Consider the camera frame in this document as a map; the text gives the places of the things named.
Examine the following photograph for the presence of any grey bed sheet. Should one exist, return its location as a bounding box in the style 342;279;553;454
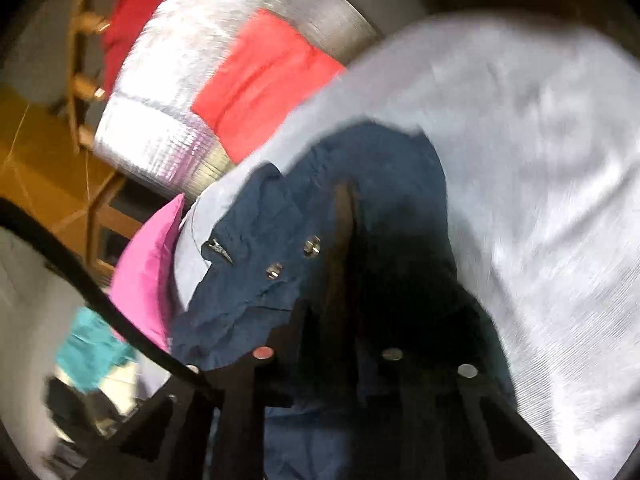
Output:
177;12;640;480

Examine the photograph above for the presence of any dark red cloth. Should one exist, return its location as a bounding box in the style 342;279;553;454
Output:
101;0;197;95

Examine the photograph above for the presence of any black cable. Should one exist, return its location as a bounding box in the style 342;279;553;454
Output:
0;197;216;396

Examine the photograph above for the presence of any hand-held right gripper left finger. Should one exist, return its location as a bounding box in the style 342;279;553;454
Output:
102;297;321;480

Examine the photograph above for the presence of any wooden chair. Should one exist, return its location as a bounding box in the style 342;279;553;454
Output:
64;0;132;155

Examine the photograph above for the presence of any wooden stool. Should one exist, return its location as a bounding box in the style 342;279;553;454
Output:
86;172;146;281

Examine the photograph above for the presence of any pink cloth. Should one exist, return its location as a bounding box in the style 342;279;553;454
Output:
108;193;187;353

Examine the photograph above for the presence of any teal cloth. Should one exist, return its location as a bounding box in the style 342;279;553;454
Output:
54;307;138;393

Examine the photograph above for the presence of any navy blue jacket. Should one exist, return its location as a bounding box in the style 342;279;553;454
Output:
170;121;518;480

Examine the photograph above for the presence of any silver foil mat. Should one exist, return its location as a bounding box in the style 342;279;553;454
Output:
94;0;383;196

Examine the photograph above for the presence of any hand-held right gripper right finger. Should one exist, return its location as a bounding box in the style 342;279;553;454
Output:
377;305;578;480

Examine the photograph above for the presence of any orange-red folded cloth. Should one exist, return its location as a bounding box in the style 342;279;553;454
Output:
191;8;347;165

